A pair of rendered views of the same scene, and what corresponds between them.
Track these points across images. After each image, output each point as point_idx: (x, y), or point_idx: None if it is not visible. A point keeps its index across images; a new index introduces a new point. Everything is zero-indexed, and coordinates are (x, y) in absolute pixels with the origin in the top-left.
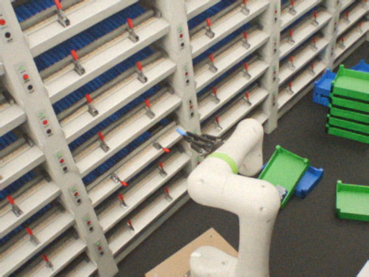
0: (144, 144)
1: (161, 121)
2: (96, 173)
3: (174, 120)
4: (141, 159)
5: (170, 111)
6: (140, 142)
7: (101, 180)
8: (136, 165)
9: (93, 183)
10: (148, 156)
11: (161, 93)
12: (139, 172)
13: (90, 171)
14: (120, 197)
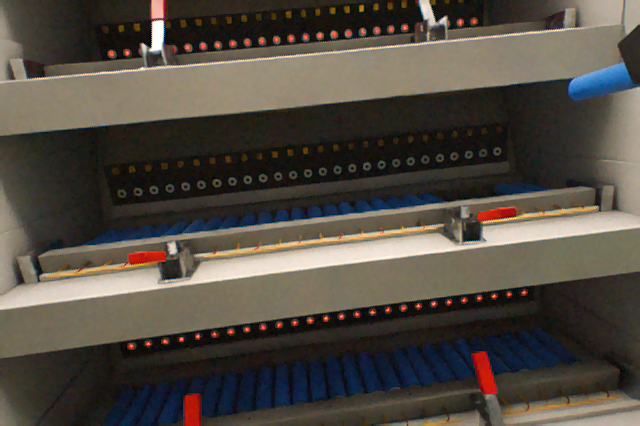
0: (397, 210)
1: (518, 189)
2: (146, 236)
3: (589, 182)
4: (353, 252)
5: (548, 64)
6: (386, 208)
7: (122, 247)
8: (311, 259)
9: (87, 247)
10: (393, 250)
11: (513, 27)
12: (374, 384)
13: (144, 232)
14: (188, 417)
